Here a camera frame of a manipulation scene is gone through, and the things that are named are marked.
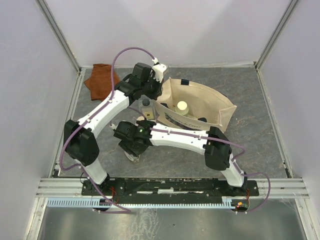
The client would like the amber liquid clear bottle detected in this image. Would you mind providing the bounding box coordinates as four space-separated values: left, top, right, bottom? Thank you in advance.
124 151 141 163

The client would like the cream canvas tote bag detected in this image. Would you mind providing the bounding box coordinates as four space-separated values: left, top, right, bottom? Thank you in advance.
154 78 237 132

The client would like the pale green lotion bottle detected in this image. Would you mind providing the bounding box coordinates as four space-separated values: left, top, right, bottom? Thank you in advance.
174 101 189 116

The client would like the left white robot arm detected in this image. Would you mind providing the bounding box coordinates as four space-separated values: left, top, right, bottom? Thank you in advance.
62 62 168 195

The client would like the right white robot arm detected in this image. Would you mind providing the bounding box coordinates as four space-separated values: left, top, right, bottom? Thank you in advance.
113 120 247 196

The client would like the beige pump bottle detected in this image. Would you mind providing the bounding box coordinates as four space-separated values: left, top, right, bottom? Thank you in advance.
136 115 147 121

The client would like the square perfume bottle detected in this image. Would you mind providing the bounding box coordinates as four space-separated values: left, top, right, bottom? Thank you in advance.
138 98 156 121

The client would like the brown folded towel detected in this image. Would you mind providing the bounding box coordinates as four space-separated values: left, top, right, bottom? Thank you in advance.
84 63 112 102

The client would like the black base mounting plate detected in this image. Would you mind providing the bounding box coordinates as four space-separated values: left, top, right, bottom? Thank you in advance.
97 177 259 203

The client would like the small circuit board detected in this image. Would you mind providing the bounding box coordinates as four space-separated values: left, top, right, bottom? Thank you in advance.
235 201 249 211

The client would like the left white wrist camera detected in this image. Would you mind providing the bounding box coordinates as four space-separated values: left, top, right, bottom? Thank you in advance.
152 57 168 83

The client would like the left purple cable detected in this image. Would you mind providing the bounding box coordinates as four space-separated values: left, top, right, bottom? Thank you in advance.
58 46 160 216

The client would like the aluminium frame rail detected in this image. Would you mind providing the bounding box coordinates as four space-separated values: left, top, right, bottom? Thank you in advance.
36 176 86 198

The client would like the blue slotted cable duct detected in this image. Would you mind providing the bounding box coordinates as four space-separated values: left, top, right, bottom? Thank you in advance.
47 195 247 209

